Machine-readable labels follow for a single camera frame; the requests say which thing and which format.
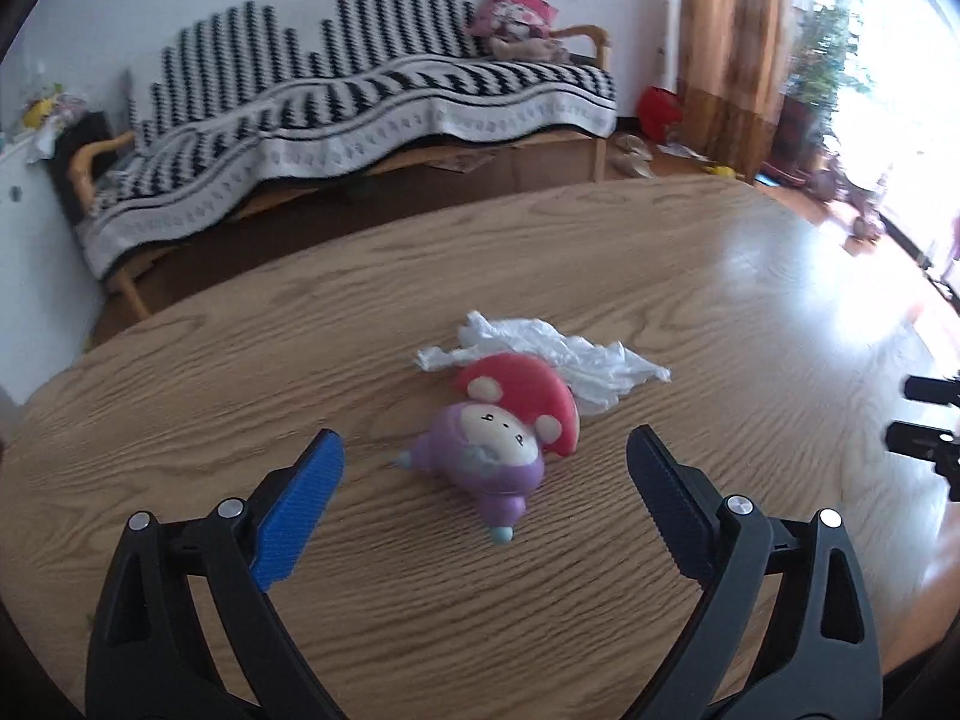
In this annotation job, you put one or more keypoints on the black bag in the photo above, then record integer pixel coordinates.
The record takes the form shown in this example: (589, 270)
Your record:
(79, 135)

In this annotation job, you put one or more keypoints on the potted plant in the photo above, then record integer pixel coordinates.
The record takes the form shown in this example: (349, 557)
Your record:
(817, 45)

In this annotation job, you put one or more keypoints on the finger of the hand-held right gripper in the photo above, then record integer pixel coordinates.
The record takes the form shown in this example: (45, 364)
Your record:
(930, 446)
(934, 388)

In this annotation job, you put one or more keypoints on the wooden sofa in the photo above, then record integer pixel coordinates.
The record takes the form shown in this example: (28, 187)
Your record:
(90, 154)

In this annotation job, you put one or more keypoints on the orange curtain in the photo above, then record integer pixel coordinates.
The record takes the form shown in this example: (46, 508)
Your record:
(735, 52)

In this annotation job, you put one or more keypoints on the pink printed cushion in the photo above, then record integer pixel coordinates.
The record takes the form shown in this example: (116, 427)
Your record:
(514, 11)

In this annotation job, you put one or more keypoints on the purple toy with red cap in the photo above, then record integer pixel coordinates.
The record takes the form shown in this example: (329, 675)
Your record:
(487, 457)

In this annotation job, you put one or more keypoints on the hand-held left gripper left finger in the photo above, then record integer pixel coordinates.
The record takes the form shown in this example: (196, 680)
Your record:
(300, 510)

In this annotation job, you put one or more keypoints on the red bag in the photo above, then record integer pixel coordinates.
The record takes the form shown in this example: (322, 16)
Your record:
(660, 112)

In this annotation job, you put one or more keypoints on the beige plush toy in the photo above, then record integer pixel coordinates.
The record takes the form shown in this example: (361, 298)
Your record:
(529, 49)

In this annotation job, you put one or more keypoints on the yellow toy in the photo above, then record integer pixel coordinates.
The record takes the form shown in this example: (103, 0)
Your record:
(37, 112)

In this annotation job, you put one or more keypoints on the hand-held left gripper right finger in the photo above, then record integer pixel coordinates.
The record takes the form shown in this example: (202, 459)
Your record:
(667, 502)

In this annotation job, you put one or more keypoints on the white cabinet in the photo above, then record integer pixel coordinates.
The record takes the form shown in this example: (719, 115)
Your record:
(30, 262)

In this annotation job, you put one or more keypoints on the sofa with striped blanket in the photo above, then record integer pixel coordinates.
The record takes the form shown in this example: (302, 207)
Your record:
(337, 112)

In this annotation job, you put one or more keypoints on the crumpled clear plastic bag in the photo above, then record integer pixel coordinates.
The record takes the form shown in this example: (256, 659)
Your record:
(570, 356)

